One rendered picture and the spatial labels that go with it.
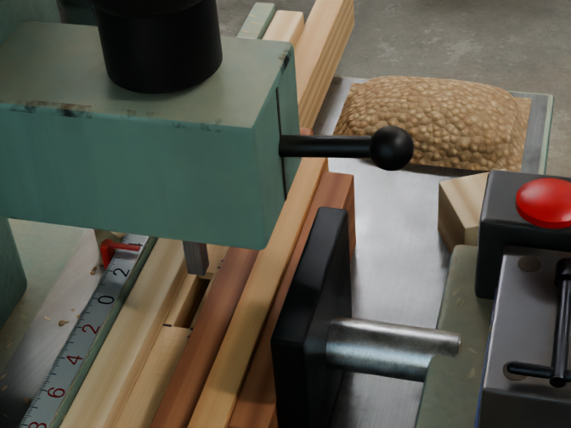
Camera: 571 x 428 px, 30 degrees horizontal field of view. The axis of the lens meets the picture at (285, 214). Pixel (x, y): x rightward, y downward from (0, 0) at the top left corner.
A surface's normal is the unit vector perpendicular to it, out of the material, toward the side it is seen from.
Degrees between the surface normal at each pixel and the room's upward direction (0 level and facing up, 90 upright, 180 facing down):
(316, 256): 0
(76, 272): 0
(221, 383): 0
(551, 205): 9
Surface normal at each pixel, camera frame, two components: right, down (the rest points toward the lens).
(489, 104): 0.39, -0.64
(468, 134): -0.07, -0.30
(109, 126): -0.25, 0.64
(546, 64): -0.07, -0.76
